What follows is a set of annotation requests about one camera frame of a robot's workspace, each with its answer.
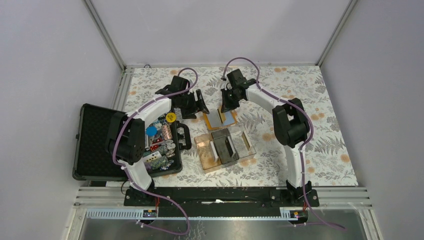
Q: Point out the smoky black card box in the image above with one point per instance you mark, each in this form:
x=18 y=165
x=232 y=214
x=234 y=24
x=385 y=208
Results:
x=219 y=139

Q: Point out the clear transparent card box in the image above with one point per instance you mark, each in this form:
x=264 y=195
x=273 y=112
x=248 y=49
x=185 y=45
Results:
x=242 y=142

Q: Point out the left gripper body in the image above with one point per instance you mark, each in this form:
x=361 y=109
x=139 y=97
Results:
x=188 y=97

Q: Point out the amber transparent card box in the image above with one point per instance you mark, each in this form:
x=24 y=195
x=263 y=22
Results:
x=202 y=143

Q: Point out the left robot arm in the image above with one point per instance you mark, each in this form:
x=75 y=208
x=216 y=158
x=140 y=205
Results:
x=149 y=112

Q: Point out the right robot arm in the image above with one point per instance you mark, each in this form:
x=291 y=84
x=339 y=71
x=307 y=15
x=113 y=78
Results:
x=290 y=124

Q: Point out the black card stack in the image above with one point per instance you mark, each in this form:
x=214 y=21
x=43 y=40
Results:
x=230 y=147

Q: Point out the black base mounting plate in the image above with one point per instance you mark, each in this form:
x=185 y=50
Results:
x=210 y=202

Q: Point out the floral table mat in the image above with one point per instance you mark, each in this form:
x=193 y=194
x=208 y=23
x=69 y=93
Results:
x=327 y=162

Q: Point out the black poker chip case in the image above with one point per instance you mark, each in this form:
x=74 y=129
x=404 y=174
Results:
x=95 y=141

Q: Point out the tan leather card holder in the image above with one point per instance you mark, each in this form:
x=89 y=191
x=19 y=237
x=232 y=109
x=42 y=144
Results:
x=217 y=120

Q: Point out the blue round chip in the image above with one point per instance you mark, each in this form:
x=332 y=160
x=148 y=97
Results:
x=151 y=131

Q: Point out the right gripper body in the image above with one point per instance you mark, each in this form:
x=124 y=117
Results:
x=229 y=92

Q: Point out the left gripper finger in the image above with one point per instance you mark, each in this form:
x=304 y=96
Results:
x=189 y=111
x=200 y=103

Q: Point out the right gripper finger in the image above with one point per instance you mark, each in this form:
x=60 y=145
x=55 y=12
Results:
x=233 y=102
x=226 y=105

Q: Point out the yellow big blind button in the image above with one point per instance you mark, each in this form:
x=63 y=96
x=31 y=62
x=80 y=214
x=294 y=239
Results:
x=171 y=117

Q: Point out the white card stack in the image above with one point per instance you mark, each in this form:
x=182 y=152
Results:
x=214 y=152

